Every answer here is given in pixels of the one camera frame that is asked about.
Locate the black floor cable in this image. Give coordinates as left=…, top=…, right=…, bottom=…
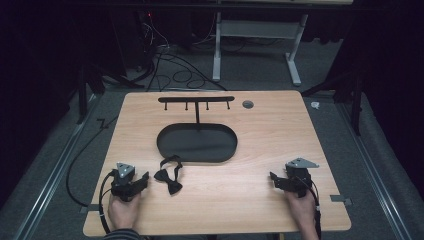
left=65, top=114, right=119, bottom=208

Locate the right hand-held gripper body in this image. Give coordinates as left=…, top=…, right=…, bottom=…
left=283, top=157, right=320, bottom=199

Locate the right hand-held gripper black cable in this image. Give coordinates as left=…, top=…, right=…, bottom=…
left=294, top=175, right=323, bottom=240

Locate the black bow tie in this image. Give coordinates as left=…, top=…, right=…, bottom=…
left=153, top=154, right=184, bottom=196

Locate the tangle of black floor cables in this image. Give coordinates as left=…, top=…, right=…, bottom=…
left=134, top=11, right=229, bottom=93

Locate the hand-held gripper black cable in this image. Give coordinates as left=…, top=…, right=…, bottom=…
left=98, top=170, right=118, bottom=235
left=294, top=175, right=323, bottom=240

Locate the black tripod stand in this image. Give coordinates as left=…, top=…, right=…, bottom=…
left=68, top=61, right=146, bottom=125
left=300, top=71, right=365, bottom=137

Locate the left hand-held gripper black cable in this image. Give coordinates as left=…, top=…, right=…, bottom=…
left=98, top=170, right=118, bottom=235

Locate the black hook rack with tray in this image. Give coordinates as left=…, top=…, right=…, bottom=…
left=156, top=95, right=239, bottom=164

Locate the person's right hand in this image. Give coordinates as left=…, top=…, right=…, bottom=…
left=284, top=189, right=318, bottom=234

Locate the white metal desk frame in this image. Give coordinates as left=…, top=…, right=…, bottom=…
left=211, top=11, right=310, bottom=87

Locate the person's left hand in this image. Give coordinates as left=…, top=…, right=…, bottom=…
left=107, top=192, right=142, bottom=232

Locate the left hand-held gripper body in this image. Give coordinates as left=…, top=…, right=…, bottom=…
left=110, top=162, right=143, bottom=203

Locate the metal floor rail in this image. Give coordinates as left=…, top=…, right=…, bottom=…
left=334, top=99, right=414, bottom=240
left=12, top=93, right=105, bottom=240

